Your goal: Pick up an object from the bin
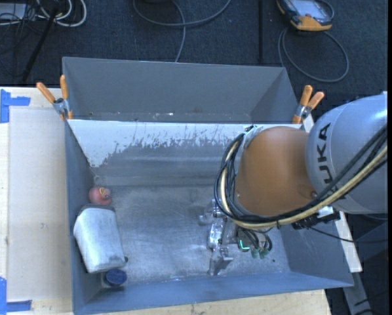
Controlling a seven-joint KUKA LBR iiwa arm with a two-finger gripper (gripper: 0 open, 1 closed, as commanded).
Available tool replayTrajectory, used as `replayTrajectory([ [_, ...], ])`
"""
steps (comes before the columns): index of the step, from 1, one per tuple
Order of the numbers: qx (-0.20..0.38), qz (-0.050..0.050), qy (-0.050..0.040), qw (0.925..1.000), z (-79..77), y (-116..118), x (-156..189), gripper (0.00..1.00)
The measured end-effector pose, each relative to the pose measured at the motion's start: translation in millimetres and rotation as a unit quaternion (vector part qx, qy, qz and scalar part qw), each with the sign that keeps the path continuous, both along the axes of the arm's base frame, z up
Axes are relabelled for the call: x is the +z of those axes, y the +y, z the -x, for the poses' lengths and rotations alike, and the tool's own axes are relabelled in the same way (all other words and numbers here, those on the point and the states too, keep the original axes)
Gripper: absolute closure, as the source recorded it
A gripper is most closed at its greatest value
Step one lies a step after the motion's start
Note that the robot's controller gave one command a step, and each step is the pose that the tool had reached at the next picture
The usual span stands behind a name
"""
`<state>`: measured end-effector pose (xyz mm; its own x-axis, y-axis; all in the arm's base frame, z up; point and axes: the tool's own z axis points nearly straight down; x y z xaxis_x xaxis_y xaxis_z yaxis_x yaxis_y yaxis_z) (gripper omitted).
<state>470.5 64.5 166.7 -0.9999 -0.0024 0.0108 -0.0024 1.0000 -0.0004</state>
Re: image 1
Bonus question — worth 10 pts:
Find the black cylinder on white bracket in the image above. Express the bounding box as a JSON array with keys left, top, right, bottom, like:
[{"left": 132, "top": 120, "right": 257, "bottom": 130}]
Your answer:
[{"left": 290, "top": 206, "right": 342, "bottom": 231}]

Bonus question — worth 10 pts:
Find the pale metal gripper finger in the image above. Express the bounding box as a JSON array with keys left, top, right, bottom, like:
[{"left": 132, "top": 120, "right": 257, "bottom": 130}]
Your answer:
[
  {"left": 208, "top": 246, "right": 235, "bottom": 277},
  {"left": 198, "top": 207, "right": 222, "bottom": 226}
]

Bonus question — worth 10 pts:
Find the small bottle with blue cap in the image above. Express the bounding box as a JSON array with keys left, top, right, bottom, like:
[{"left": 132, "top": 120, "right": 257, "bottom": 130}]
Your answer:
[{"left": 102, "top": 268, "right": 128, "bottom": 289}]

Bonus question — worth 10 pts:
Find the pale wood board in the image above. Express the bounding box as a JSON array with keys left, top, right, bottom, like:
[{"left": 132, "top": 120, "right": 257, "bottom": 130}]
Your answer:
[{"left": 6, "top": 106, "right": 74, "bottom": 302}]

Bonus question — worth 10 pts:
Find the red toy fruit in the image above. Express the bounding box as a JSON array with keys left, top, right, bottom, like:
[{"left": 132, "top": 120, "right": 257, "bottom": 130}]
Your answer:
[{"left": 88, "top": 186, "right": 113, "bottom": 206}]

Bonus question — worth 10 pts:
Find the white tapered cup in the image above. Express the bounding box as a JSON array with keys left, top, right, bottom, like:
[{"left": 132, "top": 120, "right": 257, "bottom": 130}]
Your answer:
[{"left": 72, "top": 204, "right": 128, "bottom": 274}]

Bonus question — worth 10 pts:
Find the grey metal bin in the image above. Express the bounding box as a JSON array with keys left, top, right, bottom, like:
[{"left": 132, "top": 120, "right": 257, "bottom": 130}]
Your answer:
[{"left": 62, "top": 56, "right": 355, "bottom": 315}]

